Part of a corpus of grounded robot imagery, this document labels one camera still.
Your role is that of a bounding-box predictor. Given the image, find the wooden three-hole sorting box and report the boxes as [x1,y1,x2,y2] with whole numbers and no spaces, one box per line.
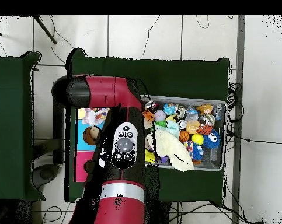
[74,107,109,183]

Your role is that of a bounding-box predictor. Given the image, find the silver mesh bin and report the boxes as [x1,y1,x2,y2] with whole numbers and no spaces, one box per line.
[140,94,227,173]

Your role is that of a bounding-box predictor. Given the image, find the orange plastic building block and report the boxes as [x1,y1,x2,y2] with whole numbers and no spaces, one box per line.
[142,109,155,123]

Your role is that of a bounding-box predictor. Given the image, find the white baseball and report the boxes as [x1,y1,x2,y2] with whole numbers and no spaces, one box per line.
[154,109,167,123]

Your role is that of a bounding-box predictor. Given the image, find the mint green cloth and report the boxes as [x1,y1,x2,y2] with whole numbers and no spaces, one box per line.
[154,120,180,139]

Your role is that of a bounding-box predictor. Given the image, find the cream knitted cloth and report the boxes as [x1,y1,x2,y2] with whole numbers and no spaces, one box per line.
[146,129,194,173]

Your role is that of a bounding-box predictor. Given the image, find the dark green tablecloth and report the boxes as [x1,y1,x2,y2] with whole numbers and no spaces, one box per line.
[64,48,231,203]
[0,51,46,202]

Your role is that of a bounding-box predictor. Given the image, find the orange striped tiger plush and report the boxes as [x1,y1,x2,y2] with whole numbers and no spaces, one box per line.
[196,124,214,137]

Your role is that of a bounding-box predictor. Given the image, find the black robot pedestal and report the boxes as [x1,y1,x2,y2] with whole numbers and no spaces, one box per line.
[145,199,172,224]

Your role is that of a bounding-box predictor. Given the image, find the tangled black cable bundle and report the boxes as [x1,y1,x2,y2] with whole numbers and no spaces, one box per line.
[226,82,245,124]

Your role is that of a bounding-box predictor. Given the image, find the thin black floor cable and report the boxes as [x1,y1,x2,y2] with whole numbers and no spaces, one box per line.
[227,130,282,145]

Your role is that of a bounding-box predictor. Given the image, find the gray floor cable duct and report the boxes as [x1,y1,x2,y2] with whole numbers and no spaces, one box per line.
[232,15,246,224]

